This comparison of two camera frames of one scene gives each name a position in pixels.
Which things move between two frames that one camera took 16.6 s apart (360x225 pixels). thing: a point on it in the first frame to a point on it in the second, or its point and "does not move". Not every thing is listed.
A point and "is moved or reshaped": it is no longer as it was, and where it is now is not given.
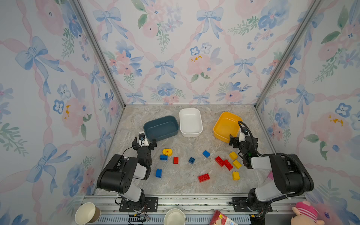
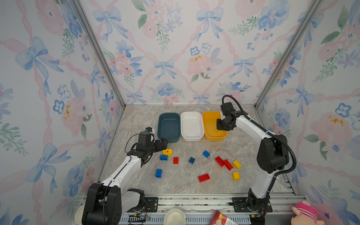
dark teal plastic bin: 161,128 is moved or reshaped
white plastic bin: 191,121 is moved or reshaped
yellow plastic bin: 227,124 is moved or reshaped
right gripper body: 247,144 to 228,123
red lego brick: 227,164 does not move
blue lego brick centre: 206,153 does not move
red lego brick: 220,161 does not move
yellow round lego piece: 167,152 does not move
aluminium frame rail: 112,204 does not move
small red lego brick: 176,160 does not move
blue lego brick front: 159,173 does not move
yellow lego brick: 237,164 does not move
